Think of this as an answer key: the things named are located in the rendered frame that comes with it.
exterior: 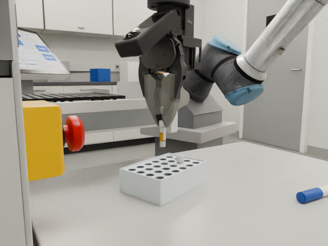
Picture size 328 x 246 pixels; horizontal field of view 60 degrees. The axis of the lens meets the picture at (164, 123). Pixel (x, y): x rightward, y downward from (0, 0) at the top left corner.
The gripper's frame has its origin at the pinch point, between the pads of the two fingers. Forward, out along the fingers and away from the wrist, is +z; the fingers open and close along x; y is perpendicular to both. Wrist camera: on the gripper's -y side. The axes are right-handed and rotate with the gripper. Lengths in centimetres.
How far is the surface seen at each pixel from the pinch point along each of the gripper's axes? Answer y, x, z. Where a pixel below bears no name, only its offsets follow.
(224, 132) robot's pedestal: 60, 18, 13
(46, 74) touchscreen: 36, 102, -9
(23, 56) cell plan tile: 26, 104, -17
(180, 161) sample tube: 0.2, -4.1, 6.6
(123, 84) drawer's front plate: 18.8, 29.2, -5.4
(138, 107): 5.1, 10.1, -1.1
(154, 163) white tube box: -2.3, -0.7, 7.1
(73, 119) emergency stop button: -19.7, -4.2, -2.5
